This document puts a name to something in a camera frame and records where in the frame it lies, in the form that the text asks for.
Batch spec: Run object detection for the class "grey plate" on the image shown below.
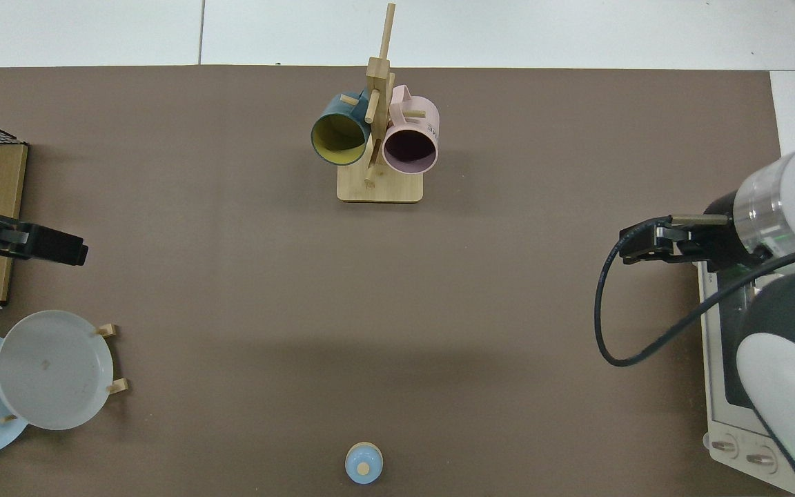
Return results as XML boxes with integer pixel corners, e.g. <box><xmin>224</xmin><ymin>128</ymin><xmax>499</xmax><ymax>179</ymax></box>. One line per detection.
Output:
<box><xmin>0</xmin><ymin>310</ymin><xmax>114</xmax><ymax>431</ymax></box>

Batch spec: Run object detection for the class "wooden plate rack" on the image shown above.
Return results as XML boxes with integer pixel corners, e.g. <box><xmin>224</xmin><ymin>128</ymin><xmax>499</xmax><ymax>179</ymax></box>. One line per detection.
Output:
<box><xmin>0</xmin><ymin>322</ymin><xmax>129</xmax><ymax>424</ymax></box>

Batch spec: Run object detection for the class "pale toaster oven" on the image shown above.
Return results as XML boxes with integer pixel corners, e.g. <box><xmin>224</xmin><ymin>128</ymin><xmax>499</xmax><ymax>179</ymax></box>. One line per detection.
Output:
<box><xmin>696</xmin><ymin>261</ymin><xmax>795</xmax><ymax>496</ymax></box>

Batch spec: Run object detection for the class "dark blue cup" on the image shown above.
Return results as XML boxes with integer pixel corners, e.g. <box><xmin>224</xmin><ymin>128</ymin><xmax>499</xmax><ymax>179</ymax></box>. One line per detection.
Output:
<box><xmin>310</xmin><ymin>88</ymin><xmax>374</xmax><ymax>166</ymax></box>

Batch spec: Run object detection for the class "pink cup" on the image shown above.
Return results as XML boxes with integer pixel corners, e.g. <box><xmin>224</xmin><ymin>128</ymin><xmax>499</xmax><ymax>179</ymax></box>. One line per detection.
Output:
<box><xmin>382</xmin><ymin>84</ymin><xmax>441</xmax><ymax>176</ymax></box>

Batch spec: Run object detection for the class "brown table cloth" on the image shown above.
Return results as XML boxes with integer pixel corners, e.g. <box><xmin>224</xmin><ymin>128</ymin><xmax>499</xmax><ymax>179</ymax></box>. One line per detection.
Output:
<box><xmin>0</xmin><ymin>66</ymin><xmax>785</xmax><ymax>497</ymax></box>

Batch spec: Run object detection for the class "wooden cup stand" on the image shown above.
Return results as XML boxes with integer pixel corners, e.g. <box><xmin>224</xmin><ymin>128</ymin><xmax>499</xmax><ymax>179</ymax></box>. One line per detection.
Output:
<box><xmin>336</xmin><ymin>2</ymin><xmax>424</xmax><ymax>204</ymax></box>

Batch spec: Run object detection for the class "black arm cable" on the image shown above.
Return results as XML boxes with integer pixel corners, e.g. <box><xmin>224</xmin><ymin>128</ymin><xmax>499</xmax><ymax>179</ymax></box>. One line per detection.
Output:
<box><xmin>593</xmin><ymin>214</ymin><xmax>795</xmax><ymax>367</ymax></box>

